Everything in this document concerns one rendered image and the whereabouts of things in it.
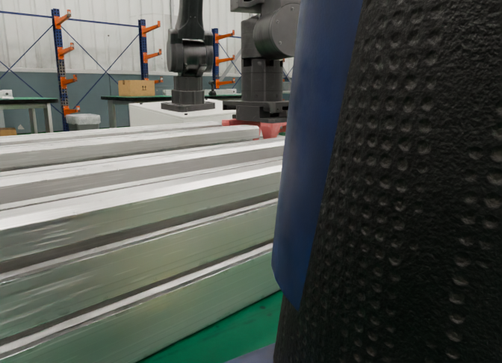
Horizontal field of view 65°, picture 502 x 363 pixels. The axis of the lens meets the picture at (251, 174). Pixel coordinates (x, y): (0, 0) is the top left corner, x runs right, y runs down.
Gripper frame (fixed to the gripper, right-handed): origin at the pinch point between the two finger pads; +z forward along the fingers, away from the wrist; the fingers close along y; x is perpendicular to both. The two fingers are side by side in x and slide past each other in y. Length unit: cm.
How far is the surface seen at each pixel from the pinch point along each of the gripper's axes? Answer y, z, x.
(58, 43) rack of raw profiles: -705, -85, 209
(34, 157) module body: 4.8, -5.5, -30.6
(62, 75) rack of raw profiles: -705, -33, 210
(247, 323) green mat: 24.8, 2.2, -25.8
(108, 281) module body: 23.8, -2.7, -33.1
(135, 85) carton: -478, -14, 229
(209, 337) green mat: 24.4, 2.2, -28.2
